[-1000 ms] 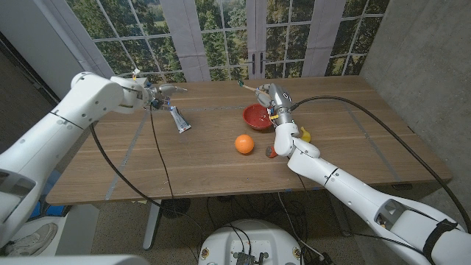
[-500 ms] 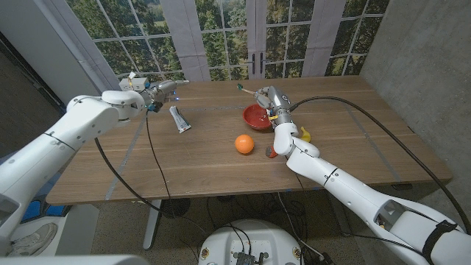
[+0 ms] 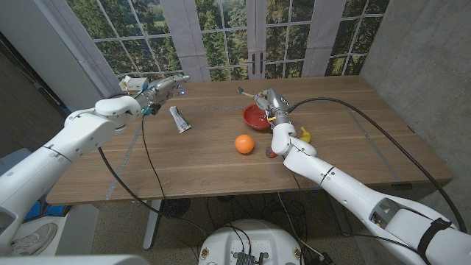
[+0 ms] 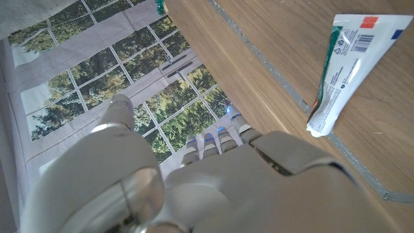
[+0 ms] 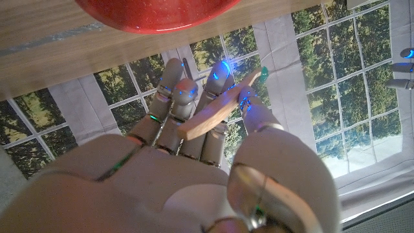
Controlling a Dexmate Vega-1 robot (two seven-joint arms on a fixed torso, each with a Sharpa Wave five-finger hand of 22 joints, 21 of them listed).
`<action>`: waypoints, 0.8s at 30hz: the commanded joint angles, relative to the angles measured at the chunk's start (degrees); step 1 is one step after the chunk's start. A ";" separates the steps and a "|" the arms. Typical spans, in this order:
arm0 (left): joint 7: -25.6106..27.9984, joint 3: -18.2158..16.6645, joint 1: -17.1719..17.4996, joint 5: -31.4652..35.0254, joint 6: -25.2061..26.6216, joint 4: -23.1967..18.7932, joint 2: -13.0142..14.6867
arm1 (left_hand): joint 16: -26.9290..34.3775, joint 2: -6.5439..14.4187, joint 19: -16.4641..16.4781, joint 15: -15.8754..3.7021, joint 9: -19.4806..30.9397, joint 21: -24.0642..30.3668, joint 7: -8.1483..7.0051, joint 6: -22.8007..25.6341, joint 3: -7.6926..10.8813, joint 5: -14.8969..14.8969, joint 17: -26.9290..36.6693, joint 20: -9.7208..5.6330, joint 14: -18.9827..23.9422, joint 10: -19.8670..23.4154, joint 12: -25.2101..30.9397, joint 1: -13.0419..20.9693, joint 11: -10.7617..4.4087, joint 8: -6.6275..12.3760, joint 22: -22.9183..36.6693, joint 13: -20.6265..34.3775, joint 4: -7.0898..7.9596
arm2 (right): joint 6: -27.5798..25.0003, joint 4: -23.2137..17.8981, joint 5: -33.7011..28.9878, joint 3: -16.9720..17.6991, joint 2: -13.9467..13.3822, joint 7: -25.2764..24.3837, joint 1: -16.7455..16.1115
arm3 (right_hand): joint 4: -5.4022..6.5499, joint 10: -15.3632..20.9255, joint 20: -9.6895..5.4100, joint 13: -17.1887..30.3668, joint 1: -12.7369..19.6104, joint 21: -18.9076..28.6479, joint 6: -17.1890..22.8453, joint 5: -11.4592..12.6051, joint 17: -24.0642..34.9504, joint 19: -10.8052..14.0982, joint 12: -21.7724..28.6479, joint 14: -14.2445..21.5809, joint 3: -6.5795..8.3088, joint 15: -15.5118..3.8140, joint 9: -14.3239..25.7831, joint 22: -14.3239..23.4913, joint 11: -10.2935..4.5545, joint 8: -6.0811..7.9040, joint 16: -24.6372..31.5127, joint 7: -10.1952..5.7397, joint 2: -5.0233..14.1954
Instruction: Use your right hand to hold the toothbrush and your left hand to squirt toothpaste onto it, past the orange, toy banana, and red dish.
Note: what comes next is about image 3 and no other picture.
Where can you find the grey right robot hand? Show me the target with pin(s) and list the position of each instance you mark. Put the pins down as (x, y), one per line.
(274, 103)

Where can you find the wooden toothbrush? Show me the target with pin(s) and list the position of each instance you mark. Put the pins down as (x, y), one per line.
(246, 92)

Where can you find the green red toothpaste tube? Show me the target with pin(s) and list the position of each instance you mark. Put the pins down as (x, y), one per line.
(179, 119)

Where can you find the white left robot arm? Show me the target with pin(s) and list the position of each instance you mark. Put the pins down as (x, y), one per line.
(66, 147)

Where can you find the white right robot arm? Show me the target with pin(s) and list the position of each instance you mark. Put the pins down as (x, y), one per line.
(349, 191)

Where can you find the yellow toy banana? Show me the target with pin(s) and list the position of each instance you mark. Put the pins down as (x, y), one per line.
(305, 136)

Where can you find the small red grey toy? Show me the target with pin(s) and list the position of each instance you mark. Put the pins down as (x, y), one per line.
(269, 152)

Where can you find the red bowl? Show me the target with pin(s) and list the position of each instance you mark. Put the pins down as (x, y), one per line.
(254, 119)

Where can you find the orange fruit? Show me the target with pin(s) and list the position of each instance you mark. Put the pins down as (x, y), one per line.
(244, 144)

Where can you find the grey table leg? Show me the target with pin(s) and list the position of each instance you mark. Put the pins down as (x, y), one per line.
(340, 217)

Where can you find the white robot torso base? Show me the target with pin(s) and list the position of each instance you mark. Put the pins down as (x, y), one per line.
(257, 235)

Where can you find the white power strip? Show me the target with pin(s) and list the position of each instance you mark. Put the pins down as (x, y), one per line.
(137, 84)

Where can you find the printed window backdrop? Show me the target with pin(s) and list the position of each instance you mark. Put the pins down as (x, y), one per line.
(147, 37)

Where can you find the round black floor fan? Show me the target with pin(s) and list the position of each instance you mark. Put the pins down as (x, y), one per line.
(176, 208)

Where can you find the white table leg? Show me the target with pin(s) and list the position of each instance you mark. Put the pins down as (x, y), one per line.
(151, 228)

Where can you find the blue black foot pad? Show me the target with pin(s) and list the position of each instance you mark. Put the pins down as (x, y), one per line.
(48, 210)

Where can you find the white robot chest panel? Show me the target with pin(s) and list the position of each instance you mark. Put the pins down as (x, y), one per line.
(73, 260)

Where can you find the white sneaker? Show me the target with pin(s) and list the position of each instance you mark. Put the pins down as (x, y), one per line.
(33, 239)

